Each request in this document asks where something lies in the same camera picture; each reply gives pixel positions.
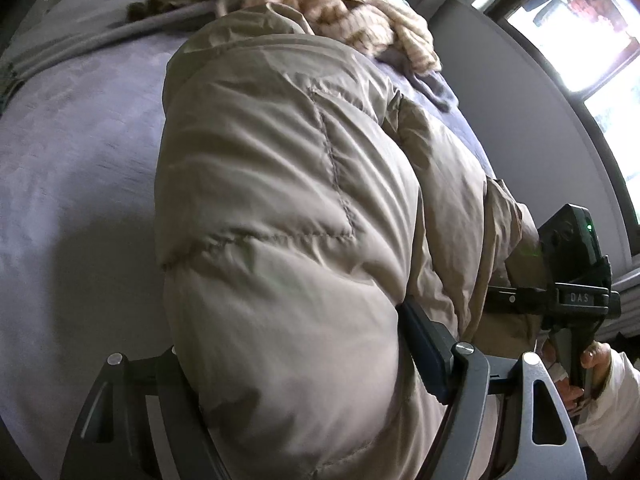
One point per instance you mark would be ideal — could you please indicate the person's right hand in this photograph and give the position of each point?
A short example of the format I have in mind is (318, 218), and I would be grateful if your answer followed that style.
(597, 357)

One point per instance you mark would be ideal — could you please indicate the window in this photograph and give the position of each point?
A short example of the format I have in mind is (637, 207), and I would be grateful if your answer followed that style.
(575, 45)

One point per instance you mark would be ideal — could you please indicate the purple bed sheet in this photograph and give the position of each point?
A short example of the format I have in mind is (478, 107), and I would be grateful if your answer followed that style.
(75, 185)

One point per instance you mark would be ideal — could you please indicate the beige puffer jacket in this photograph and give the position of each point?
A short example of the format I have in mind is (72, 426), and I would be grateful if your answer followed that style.
(280, 185)

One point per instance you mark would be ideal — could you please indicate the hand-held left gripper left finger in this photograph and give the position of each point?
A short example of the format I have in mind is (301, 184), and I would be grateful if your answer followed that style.
(129, 385)

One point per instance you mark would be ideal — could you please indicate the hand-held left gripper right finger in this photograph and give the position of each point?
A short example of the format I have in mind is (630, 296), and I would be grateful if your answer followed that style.
(425, 345)

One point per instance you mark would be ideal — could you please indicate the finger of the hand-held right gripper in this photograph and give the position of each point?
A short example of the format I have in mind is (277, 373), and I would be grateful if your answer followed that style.
(520, 300)

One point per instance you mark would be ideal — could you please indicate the cream striped knit sweater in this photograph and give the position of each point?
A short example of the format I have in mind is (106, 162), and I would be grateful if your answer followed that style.
(340, 10)

